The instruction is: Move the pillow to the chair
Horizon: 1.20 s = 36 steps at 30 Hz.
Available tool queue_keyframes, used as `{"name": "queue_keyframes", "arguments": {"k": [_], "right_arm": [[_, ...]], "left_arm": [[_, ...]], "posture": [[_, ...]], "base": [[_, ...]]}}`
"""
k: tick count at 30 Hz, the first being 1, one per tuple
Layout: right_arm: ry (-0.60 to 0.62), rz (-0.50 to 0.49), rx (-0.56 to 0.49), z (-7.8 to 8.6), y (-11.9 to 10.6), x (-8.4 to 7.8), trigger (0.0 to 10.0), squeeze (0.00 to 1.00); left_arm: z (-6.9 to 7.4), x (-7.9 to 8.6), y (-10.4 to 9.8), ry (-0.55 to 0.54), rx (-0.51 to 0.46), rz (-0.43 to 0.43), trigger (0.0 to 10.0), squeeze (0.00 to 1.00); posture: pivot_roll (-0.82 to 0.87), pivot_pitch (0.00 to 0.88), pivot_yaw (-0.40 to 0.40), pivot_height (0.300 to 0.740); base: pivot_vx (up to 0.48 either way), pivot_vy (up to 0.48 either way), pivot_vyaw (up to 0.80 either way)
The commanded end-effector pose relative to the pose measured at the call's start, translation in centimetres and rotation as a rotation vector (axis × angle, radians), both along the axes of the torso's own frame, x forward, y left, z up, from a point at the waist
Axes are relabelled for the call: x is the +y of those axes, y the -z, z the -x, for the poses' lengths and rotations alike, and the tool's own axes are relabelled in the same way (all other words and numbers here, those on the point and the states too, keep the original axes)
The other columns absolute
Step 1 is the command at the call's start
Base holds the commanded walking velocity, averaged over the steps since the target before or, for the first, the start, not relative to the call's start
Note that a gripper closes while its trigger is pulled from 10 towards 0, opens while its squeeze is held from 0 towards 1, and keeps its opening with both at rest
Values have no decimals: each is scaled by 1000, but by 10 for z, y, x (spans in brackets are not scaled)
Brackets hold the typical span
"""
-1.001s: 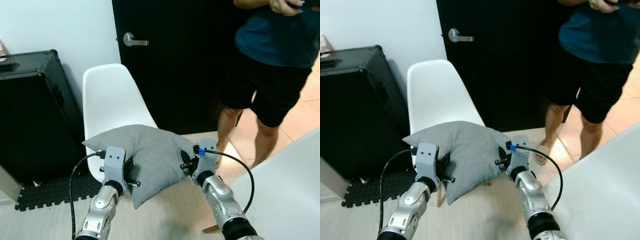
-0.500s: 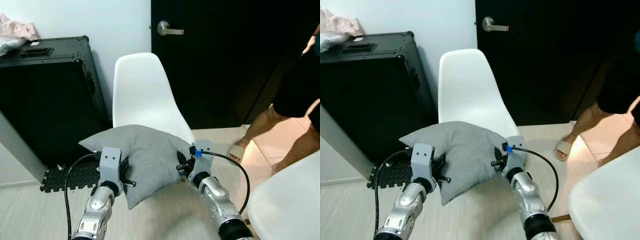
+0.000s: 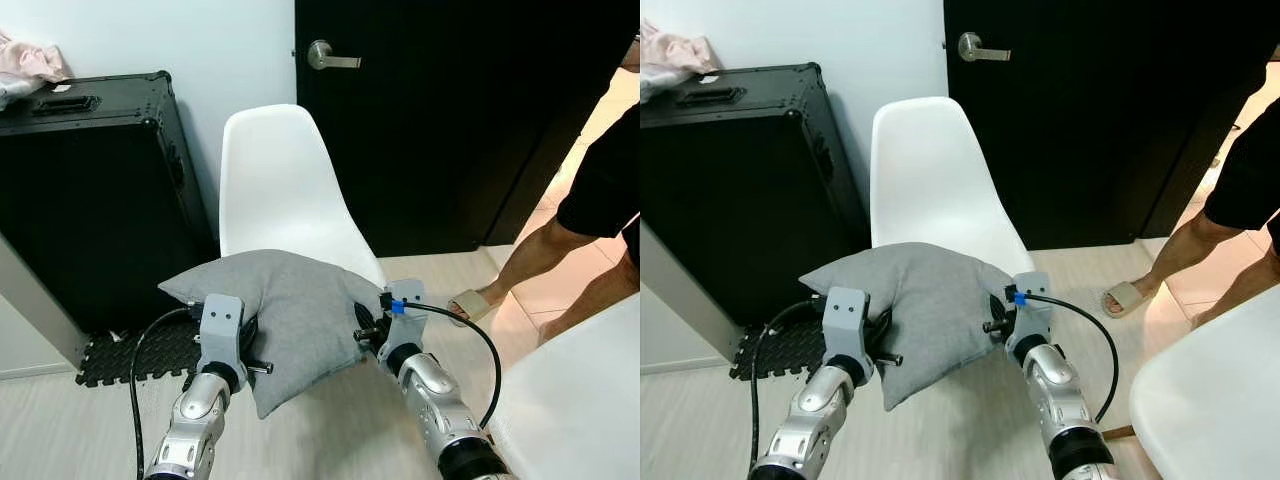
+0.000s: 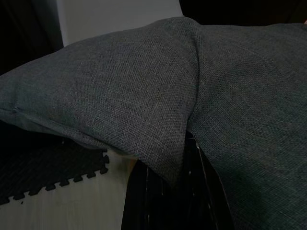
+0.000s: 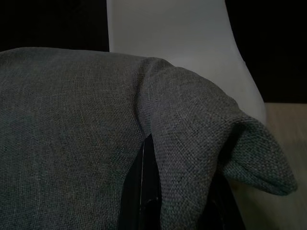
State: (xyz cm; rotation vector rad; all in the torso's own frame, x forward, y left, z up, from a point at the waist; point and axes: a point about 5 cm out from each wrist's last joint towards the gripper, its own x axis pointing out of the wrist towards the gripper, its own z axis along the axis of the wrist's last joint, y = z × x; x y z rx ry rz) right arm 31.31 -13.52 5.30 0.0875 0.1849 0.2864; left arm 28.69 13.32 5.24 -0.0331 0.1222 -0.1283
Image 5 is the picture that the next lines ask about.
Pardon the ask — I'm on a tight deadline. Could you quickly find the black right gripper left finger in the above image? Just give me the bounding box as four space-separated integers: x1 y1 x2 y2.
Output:
119 134 162 230

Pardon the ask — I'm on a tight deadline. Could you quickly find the grey fabric pillow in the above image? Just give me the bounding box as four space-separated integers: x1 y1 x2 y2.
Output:
0 47 298 230

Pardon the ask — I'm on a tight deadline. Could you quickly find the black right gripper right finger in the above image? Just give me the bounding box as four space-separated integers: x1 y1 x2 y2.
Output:
208 171 246 230

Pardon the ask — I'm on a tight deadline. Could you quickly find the white plastic chair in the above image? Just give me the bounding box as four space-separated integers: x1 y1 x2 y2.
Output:
106 0 267 127

